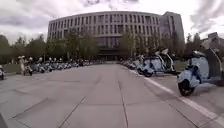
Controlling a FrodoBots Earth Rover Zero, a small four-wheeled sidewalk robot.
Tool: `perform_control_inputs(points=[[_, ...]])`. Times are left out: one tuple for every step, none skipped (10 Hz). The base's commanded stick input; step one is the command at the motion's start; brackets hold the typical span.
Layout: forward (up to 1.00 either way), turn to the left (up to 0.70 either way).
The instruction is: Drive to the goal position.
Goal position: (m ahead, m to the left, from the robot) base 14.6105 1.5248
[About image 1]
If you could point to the grey paved plaza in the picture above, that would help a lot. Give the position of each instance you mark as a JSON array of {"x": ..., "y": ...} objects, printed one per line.
[{"x": 100, "y": 93}]

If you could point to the large curved grey building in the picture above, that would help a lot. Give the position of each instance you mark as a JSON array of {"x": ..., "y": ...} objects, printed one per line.
[{"x": 110, "y": 30}]

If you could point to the row of parked scooters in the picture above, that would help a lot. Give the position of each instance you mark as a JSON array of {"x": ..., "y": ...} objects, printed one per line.
[
  {"x": 150, "y": 66},
  {"x": 43, "y": 67}
]

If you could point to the grass strip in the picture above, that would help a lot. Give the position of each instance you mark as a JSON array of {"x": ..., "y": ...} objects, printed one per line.
[
  {"x": 11, "y": 68},
  {"x": 180, "y": 65}
]

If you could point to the row of trees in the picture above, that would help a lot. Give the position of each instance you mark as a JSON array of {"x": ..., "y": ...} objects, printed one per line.
[{"x": 33, "y": 48}]

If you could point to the white scooter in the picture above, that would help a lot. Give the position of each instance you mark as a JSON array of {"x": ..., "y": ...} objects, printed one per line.
[{"x": 193, "y": 76}]

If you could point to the white painted line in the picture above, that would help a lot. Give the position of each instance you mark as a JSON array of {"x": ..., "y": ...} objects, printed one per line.
[{"x": 186, "y": 100}]

